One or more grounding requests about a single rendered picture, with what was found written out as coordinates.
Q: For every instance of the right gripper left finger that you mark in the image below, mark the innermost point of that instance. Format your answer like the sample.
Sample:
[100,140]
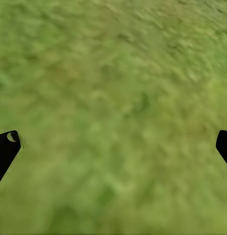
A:
[9,147]

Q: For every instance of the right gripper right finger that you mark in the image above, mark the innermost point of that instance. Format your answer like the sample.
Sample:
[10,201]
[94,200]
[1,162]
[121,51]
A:
[221,144]

